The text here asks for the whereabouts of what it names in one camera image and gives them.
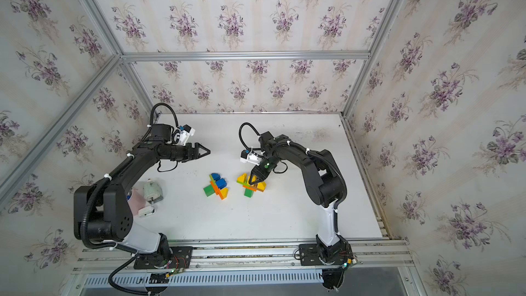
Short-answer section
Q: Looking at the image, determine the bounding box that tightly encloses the blue sloped lego brick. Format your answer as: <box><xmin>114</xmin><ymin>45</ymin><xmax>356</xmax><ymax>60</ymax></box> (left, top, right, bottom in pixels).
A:
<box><xmin>210</xmin><ymin>173</ymin><xmax>221</xmax><ymax>181</ymax></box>

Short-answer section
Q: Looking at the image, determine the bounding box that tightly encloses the blue square lego brick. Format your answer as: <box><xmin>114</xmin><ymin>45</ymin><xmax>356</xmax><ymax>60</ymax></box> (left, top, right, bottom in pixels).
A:
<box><xmin>216</xmin><ymin>178</ymin><xmax>227</xmax><ymax>190</ymax></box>

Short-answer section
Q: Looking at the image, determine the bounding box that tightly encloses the yellow sloped lego brick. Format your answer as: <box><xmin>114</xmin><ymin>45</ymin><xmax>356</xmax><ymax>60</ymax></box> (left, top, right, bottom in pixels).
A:
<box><xmin>220</xmin><ymin>188</ymin><xmax>229</xmax><ymax>200</ymax></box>

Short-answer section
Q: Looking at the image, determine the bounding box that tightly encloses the small green lego brick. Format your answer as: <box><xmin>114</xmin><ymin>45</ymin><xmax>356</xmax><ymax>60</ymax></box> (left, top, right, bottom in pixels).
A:
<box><xmin>204</xmin><ymin>185</ymin><xmax>216</xmax><ymax>197</ymax></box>

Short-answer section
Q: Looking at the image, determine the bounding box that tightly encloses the orange long lego brick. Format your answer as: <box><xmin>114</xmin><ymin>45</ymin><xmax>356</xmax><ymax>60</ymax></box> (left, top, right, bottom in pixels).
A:
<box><xmin>210</xmin><ymin>181</ymin><xmax>221</xmax><ymax>198</ymax></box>

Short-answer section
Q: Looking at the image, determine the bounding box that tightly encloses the yellow square lego brick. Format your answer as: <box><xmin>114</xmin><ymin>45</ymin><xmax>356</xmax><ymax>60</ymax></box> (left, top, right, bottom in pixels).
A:
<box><xmin>256</xmin><ymin>182</ymin><xmax>266</xmax><ymax>192</ymax></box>

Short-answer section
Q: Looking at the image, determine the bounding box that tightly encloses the yellow lego brick hidden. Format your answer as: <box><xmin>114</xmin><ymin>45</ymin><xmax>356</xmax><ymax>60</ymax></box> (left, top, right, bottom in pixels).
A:
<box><xmin>236</xmin><ymin>173</ymin><xmax>248</xmax><ymax>184</ymax></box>

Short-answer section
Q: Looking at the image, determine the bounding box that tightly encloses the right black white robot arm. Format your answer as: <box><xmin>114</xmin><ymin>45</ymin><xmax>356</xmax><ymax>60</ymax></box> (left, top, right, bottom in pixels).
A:
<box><xmin>238</xmin><ymin>122</ymin><xmax>356</xmax><ymax>291</ymax></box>

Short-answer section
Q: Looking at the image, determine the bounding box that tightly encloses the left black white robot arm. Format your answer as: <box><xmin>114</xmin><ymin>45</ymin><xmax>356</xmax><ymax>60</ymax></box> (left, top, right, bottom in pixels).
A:
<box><xmin>73</xmin><ymin>104</ymin><xmax>204</xmax><ymax>295</ymax></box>

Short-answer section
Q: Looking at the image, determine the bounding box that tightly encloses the white small device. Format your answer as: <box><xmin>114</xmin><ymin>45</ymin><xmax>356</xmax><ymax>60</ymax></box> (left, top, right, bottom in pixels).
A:
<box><xmin>138</xmin><ymin>179</ymin><xmax>164</xmax><ymax>217</ymax></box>

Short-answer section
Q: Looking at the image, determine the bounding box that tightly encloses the pink pen cup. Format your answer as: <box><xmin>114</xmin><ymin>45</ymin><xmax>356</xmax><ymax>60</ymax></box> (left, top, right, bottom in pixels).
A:
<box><xmin>127</xmin><ymin>188</ymin><xmax>146</xmax><ymax>217</ymax></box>

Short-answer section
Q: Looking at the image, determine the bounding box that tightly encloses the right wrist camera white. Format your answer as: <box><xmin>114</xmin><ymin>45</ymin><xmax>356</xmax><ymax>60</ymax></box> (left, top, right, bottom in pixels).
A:
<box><xmin>240</xmin><ymin>149</ymin><xmax>263</xmax><ymax>166</ymax></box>

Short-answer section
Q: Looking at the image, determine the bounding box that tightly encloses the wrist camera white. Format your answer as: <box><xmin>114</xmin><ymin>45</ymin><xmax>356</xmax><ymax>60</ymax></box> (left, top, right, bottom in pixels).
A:
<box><xmin>240</xmin><ymin>149</ymin><xmax>263</xmax><ymax>166</ymax></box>
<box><xmin>175</xmin><ymin>125</ymin><xmax>195</xmax><ymax>146</ymax></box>

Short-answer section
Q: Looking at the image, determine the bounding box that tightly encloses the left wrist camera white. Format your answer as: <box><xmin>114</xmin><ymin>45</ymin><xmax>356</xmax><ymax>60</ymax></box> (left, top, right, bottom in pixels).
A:
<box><xmin>175</xmin><ymin>125</ymin><xmax>195</xmax><ymax>146</ymax></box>

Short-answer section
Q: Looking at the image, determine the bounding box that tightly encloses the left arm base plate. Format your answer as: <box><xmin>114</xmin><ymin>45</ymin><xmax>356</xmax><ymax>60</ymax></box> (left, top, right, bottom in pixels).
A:
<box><xmin>134</xmin><ymin>246</ymin><xmax>194</xmax><ymax>271</ymax></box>

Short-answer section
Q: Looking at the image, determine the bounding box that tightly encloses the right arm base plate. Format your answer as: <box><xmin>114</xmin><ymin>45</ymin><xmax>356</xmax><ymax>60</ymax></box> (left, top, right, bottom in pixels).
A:
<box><xmin>296</xmin><ymin>242</ymin><xmax>356</xmax><ymax>266</ymax></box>

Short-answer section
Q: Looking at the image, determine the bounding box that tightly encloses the aluminium front rail frame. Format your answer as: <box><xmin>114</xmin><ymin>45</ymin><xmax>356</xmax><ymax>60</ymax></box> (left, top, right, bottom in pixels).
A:
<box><xmin>61</xmin><ymin>237</ymin><xmax>428</xmax><ymax>296</ymax></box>

